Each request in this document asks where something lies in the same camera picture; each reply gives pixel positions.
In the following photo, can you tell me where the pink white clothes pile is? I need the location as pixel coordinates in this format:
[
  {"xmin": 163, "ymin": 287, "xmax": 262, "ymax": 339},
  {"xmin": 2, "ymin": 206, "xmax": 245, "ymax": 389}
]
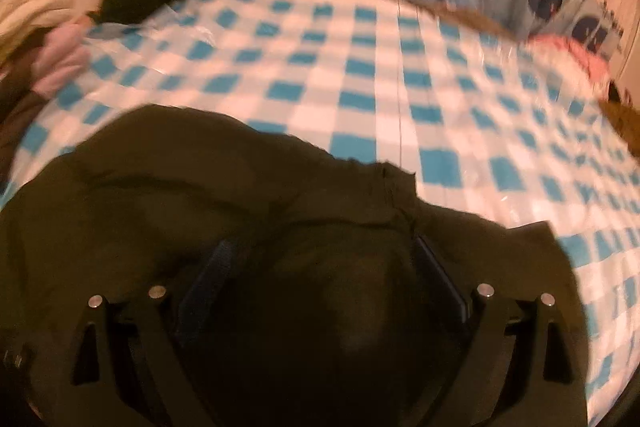
[{"xmin": 1, "ymin": 0, "xmax": 91, "ymax": 184}]

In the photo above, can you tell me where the dark olive puffer jacket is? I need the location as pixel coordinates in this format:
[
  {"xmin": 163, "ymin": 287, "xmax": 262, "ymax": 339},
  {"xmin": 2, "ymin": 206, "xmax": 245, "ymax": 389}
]
[{"xmin": 1, "ymin": 106, "xmax": 588, "ymax": 426}]

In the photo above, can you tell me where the blue white checkered bed cover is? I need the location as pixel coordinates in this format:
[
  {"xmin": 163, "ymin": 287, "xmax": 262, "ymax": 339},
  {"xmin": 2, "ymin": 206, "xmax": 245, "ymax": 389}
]
[{"xmin": 1, "ymin": 0, "xmax": 639, "ymax": 425}]

